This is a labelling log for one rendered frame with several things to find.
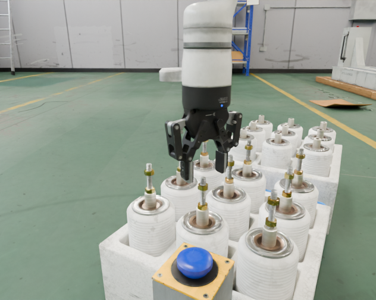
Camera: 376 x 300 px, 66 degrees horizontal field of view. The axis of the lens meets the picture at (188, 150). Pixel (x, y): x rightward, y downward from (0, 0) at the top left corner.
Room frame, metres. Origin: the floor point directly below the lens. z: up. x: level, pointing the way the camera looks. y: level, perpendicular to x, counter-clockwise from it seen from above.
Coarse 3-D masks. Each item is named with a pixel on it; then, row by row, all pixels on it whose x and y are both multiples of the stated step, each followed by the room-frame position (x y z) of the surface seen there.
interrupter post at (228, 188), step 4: (224, 184) 0.55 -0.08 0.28; (228, 184) 0.54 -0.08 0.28; (232, 184) 0.54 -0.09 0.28; (224, 188) 0.55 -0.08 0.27; (228, 188) 0.54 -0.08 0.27; (232, 188) 0.54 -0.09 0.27; (224, 192) 0.55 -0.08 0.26; (228, 192) 0.54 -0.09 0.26; (232, 192) 0.54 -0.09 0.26; (228, 196) 0.54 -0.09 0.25; (232, 196) 0.54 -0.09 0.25
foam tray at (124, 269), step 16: (320, 208) 0.61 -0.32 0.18; (256, 224) 0.55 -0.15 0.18; (320, 224) 0.55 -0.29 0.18; (112, 240) 0.49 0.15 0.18; (128, 240) 0.52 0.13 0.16; (320, 240) 0.49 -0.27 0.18; (112, 256) 0.46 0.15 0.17; (128, 256) 0.44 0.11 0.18; (144, 256) 0.44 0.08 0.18; (160, 256) 0.44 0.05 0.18; (320, 256) 0.44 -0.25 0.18; (112, 272) 0.46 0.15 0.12; (128, 272) 0.44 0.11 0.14; (144, 272) 0.42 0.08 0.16; (304, 272) 0.40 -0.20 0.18; (112, 288) 0.46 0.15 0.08; (128, 288) 0.44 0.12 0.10; (144, 288) 0.42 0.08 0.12; (304, 288) 0.37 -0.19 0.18
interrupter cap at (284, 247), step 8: (248, 232) 0.41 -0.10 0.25; (256, 232) 0.41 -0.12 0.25; (280, 232) 0.41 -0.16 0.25; (248, 240) 0.39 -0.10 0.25; (256, 240) 0.39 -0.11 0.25; (280, 240) 0.39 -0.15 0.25; (288, 240) 0.39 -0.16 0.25; (256, 248) 0.37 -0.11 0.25; (264, 248) 0.37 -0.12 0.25; (272, 248) 0.38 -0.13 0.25; (280, 248) 0.37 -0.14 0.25; (288, 248) 0.37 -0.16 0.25; (264, 256) 0.36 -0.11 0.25; (272, 256) 0.35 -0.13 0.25; (280, 256) 0.35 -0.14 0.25
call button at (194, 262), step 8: (192, 248) 0.28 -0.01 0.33; (200, 248) 0.28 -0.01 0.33; (184, 256) 0.26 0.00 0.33; (192, 256) 0.26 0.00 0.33; (200, 256) 0.26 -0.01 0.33; (208, 256) 0.26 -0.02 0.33; (184, 264) 0.25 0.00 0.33; (192, 264) 0.25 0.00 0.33; (200, 264) 0.25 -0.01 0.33; (208, 264) 0.25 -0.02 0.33; (184, 272) 0.25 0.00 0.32; (192, 272) 0.24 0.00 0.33; (200, 272) 0.24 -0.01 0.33
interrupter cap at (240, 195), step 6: (222, 186) 0.58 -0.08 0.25; (234, 186) 0.58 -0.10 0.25; (216, 192) 0.55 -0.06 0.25; (222, 192) 0.56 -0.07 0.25; (234, 192) 0.56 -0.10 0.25; (240, 192) 0.55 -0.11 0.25; (216, 198) 0.53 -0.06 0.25; (222, 198) 0.53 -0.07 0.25; (228, 198) 0.54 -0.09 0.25; (234, 198) 0.53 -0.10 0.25; (240, 198) 0.53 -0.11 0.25
